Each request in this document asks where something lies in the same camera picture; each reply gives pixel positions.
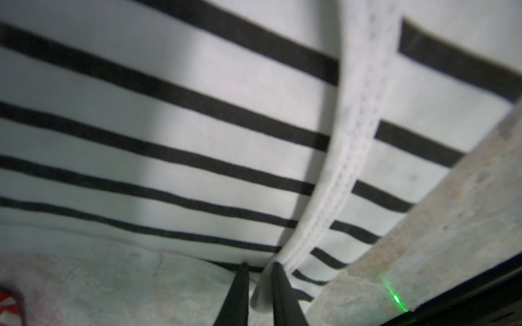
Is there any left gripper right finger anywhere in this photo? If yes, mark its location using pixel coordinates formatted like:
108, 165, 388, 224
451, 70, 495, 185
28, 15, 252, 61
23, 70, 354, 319
271, 263, 309, 326

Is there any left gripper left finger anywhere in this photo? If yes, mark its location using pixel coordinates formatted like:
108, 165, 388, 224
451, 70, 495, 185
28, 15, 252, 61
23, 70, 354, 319
213, 263, 250, 326

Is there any black white striped tank top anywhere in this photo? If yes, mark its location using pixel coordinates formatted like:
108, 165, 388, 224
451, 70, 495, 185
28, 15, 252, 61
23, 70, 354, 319
1, 1, 521, 304

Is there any red white striped tank top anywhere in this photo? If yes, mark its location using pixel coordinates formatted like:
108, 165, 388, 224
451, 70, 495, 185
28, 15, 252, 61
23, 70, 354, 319
0, 289, 23, 326

